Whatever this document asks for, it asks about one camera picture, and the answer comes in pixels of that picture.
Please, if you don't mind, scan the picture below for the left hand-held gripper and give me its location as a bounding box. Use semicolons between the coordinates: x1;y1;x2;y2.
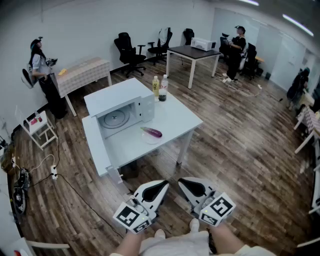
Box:
112;179;170;235

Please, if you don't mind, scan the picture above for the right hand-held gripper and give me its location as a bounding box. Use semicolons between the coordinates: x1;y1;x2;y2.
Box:
177;176;237;227

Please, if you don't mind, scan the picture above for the purple eggplant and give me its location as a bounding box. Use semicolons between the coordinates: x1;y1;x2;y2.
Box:
139;126;163;138

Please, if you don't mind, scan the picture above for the person's left forearm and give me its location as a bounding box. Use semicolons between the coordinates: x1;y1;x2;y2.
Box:
108;231;148;256

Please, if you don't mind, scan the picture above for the person's right forearm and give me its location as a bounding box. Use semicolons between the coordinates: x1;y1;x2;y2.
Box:
211;223;245;256

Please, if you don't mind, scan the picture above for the person's right white shoe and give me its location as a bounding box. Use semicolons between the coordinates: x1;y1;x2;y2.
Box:
189;217;200;233

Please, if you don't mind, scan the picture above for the person's white clothing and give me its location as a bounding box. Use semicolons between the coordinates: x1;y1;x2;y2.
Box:
108;229;277;256

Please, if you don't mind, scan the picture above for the white square table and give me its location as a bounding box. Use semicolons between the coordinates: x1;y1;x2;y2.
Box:
99;91;204;180

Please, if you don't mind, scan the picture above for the white power strip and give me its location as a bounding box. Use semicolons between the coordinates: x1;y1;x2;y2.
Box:
49;164;59;181

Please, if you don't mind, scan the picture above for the yellow drink bottle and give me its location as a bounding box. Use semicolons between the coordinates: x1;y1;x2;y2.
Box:
151;75;160;102

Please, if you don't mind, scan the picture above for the clear bottle red label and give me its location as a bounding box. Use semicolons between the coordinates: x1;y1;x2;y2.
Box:
158;74;169;103

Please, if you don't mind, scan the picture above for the white table with toys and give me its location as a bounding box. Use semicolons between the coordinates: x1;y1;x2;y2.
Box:
9;236;71;256

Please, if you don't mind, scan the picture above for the black equipment bag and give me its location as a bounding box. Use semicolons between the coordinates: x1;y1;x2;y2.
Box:
12;166;31;216

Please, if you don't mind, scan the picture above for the small white side table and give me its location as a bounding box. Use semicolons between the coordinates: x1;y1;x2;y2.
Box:
14;104;59;151

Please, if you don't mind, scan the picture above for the dark top table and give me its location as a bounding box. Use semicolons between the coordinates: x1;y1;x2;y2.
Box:
166;44;222;90

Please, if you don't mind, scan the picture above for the white jacket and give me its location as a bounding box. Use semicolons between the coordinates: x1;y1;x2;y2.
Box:
158;27;171;46

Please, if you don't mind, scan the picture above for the black cable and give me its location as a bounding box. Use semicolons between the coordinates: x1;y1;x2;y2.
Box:
56;173;125;240

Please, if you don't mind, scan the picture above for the white frame rack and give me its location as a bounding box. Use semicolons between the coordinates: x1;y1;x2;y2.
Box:
308;163;320;216

